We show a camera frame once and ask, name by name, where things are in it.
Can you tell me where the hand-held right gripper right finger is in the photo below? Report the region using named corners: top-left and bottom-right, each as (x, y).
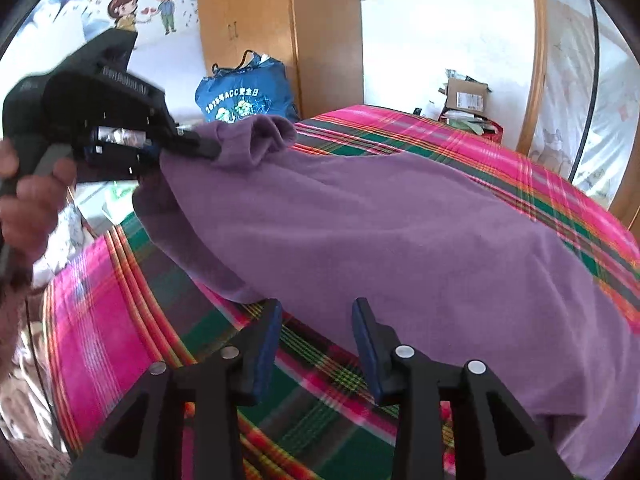
top-left (351, 297), bottom-right (576, 480)

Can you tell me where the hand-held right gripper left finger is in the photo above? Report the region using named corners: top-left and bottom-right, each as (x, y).
top-left (65, 299), bottom-right (284, 480)

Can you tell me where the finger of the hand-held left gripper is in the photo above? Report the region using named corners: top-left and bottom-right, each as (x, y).
top-left (167, 127), bottom-right (222, 161)

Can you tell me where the purple fleece garment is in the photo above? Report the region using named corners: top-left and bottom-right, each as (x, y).
top-left (132, 115), bottom-right (640, 476)

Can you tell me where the person's left hand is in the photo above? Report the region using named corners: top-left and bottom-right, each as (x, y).
top-left (0, 139), bottom-right (77, 263)

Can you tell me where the blue tote bag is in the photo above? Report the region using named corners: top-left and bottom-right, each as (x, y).
top-left (195, 50), bottom-right (301, 125)

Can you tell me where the wooden wardrobe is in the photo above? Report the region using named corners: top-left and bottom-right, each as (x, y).
top-left (194, 0), bottom-right (363, 123)

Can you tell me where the pink green plaid bed blanket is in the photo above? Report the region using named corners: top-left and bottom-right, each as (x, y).
top-left (42, 105), bottom-right (640, 480)

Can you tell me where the red storage bin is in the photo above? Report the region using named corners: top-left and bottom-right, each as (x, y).
top-left (440, 107), bottom-right (504, 143)

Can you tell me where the cardboard box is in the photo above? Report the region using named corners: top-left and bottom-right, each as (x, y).
top-left (439, 76), bottom-right (491, 116)

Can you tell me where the wooden door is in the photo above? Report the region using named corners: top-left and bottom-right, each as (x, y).
top-left (607, 170), bottom-right (640, 243)

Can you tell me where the clear plastic curtain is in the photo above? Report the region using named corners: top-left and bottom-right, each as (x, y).
top-left (530, 0), bottom-right (640, 211)

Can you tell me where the black curtain pole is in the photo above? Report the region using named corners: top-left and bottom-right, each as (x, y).
top-left (567, 0), bottom-right (601, 181)

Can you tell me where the cartoon wall sticker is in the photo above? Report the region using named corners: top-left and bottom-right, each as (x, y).
top-left (30, 0), bottom-right (201, 56)

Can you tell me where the wooden door frame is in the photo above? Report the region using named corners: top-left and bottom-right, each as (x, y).
top-left (515, 0), bottom-right (548, 157)

